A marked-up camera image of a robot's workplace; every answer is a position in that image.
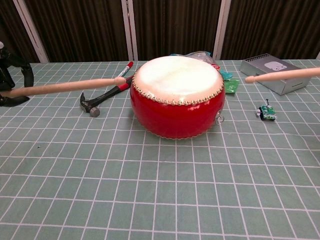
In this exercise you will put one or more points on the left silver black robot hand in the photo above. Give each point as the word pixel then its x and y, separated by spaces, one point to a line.
pixel 6 75

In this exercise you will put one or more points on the light wooden drumstick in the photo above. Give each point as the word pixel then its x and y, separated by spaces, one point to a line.
pixel 282 75
pixel 75 85

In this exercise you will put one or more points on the red drum with white skin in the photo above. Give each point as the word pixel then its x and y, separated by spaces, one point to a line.
pixel 175 115

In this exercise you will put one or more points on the black red claw hammer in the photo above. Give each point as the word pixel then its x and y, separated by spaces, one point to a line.
pixel 100 98

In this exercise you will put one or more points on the red white marker pen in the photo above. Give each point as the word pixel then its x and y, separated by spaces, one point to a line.
pixel 126 68

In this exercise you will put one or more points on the teal clear snack bag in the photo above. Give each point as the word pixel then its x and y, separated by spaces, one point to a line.
pixel 200 54

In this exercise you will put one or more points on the green grid tablecloth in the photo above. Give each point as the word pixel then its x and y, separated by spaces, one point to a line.
pixel 175 187

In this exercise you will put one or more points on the small green packet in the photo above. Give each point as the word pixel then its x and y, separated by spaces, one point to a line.
pixel 232 86

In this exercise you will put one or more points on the small green toy car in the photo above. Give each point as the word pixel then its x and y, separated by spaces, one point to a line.
pixel 266 112

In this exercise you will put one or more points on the silver product box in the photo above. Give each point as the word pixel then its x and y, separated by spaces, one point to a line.
pixel 270 63

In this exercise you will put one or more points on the white partition frame post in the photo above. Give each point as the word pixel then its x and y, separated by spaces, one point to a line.
pixel 130 32
pixel 31 32
pixel 222 32

